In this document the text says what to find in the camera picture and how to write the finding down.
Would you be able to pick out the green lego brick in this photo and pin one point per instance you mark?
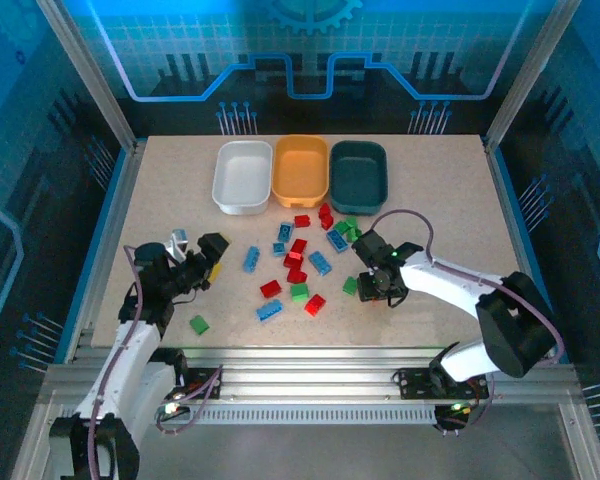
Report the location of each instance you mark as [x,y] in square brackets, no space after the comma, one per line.
[340,228]
[351,222]
[350,286]
[199,325]
[299,293]
[355,235]

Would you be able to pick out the grey and blue lego piece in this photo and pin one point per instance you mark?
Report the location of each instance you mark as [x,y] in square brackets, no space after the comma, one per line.
[177,240]

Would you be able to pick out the red lego brick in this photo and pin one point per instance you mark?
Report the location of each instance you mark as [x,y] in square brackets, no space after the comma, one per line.
[296,276]
[292,260]
[299,246]
[270,289]
[314,305]
[324,210]
[302,221]
[327,223]

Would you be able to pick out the small blue lego brick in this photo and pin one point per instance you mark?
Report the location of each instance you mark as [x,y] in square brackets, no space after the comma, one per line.
[279,249]

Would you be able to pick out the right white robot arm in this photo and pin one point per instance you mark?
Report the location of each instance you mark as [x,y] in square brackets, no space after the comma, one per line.
[450,285]

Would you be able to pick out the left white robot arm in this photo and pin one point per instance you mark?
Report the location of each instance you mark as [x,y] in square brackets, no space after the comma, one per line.
[125,360]

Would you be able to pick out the white plastic bin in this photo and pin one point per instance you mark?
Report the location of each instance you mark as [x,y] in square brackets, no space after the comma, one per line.
[240,175]

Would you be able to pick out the dark teal plastic bin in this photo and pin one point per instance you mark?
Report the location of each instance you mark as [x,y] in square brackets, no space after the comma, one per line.
[357,175]

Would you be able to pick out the yellow plastic bin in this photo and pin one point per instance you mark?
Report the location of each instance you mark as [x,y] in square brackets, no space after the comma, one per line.
[300,170]

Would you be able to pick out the aluminium table side rail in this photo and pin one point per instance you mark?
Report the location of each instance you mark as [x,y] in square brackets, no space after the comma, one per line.
[515,240]
[115,225]

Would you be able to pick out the aluminium frame cross rail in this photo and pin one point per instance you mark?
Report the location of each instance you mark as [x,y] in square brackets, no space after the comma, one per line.
[305,375]

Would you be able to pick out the aluminium frame post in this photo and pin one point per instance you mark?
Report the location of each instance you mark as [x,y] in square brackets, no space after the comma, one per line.
[87,75]
[530,70]

